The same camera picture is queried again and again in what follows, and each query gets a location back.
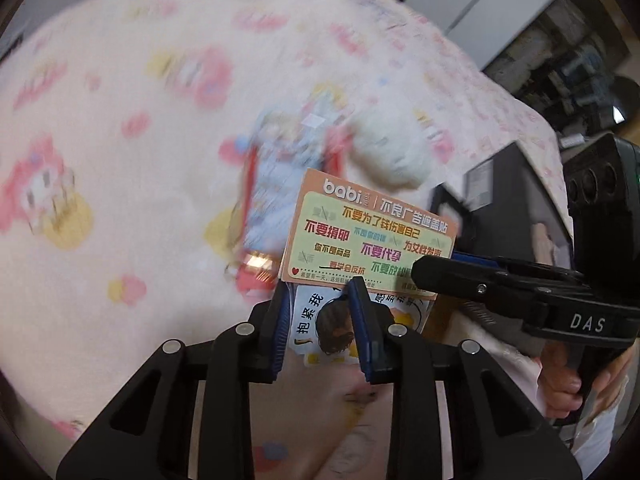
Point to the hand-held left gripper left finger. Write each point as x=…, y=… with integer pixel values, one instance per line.
x=281, y=330

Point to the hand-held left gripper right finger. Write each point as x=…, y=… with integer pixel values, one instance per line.
x=361, y=330

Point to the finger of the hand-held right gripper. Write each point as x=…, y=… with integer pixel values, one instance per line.
x=450, y=277
x=525, y=266

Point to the black cardboard box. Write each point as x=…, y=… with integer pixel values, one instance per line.
x=510, y=195

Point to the sticker sheet pack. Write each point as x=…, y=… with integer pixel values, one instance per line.
x=360, y=225

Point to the person's right hand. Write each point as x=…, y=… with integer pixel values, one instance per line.
x=560, y=380

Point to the pink printed cloth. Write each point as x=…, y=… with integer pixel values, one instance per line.
x=325, y=435

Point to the white fluffy object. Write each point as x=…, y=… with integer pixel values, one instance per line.
x=395, y=155

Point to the red-edged plastic packet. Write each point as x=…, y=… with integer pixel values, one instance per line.
x=280, y=185

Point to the cluttered storage shelf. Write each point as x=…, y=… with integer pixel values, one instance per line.
x=575, y=65

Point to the pink printed blanket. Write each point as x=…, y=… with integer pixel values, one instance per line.
x=125, y=210

